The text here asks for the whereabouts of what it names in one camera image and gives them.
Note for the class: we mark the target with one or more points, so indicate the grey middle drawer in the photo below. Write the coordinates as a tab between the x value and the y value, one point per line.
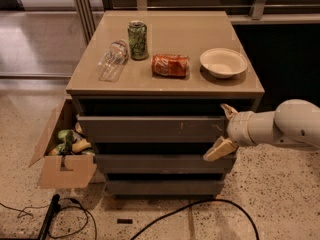
162	164

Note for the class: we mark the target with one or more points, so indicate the green drink can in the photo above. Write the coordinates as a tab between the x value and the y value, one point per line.
137	35

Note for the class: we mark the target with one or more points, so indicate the grey drawer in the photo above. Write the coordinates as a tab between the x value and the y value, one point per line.
162	164
164	187
152	129

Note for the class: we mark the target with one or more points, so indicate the grey bottom drawer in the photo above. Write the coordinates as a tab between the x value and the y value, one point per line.
164	187

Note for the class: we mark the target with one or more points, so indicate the grey drawer cabinet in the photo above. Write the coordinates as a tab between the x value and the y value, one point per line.
138	92

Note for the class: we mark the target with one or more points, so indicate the black power strip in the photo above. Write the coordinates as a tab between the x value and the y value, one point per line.
54	207

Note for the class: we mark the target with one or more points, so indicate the metal window railing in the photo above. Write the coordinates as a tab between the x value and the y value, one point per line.
299	17

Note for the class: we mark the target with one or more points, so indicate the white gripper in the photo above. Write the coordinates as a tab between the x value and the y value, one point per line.
238	129

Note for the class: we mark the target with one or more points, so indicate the grey top drawer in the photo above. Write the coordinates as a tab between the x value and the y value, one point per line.
152	129

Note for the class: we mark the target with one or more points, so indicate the cardboard box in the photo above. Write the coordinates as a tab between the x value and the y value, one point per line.
63	171

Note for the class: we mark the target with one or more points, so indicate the white paper bowl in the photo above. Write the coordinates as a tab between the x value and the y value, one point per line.
223	63

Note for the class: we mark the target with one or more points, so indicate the clear plastic bottle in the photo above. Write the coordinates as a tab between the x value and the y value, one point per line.
113	61

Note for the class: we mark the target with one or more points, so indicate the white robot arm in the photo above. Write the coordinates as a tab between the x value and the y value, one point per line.
294	124

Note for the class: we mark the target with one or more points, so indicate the yellow snack bag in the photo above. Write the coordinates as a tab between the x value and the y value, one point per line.
81	145

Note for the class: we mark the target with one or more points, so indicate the green snack bag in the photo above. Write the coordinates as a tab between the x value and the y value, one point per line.
66	141

